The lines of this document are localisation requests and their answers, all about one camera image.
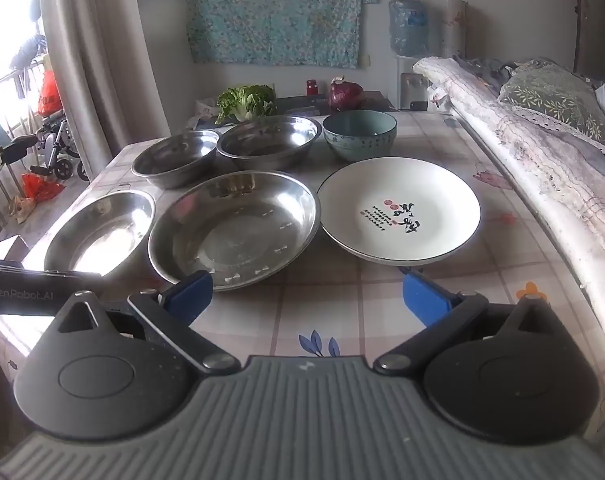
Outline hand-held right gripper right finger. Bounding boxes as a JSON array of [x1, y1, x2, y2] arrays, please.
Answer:
[[373, 269, 568, 375]]

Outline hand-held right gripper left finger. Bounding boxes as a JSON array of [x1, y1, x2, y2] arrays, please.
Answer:
[[47, 270, 240, 373]]

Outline large steel plate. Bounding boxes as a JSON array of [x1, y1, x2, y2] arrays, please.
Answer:
[[147, 170, 320, 292]]

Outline white printed plate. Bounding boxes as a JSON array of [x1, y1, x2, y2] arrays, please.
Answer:
[[316, 157, 482, 267]]

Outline large steel wok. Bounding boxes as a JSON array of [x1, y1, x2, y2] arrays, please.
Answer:
[[43, 190, 156, 281]]

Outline steel bowl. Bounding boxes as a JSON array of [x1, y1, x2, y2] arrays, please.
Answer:
[[216, 115, 320, 172], [131, 129, 221, 190]]

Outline teal ceramic bowl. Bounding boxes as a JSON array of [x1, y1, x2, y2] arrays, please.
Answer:
[[323, 110, 398, 162]]

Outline cardboard box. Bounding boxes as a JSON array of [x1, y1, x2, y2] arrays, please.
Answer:
[[0, 233, 31, 264]]

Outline red plastic bag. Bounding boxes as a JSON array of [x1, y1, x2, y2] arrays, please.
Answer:
[[22, 173, 66, 204]]

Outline black padded seat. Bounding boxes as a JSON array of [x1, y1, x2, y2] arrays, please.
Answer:
[[0, 134, 40, 166]]

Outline white plastic bag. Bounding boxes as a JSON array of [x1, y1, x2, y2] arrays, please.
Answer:
[[186, 97, 219, 129]]

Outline metal railing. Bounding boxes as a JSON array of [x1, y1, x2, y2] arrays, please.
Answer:
[[0, 59, 49, 241]]

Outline orange plastic bag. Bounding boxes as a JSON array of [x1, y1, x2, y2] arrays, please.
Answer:
[[37, 70, 64, 117]]

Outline napa cabbage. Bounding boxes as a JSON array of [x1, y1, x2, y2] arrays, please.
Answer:
[[215, 84, 278, 124]]

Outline white water dispenser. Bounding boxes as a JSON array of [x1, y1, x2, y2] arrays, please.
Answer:
[[395, 54, 434, 112]]

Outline red onion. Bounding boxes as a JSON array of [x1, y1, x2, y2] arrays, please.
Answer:
[[329, 76, 366, 111]]

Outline green leaf-print pillow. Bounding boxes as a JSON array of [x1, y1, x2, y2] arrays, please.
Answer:
[[499, 62, 605, 160]]

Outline beige curtain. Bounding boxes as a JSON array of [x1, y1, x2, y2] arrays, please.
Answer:
[[40, 0, 194, 182]]

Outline patterned paper roll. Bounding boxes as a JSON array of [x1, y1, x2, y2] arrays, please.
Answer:
[[441, 0, 469, 59]]

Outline blue water bottle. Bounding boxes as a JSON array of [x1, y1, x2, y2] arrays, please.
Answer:
[[388, 0, 429, 57]]

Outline teal floral wall cloth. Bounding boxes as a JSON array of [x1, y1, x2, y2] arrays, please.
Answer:
[[185, 0, 378, 69]]

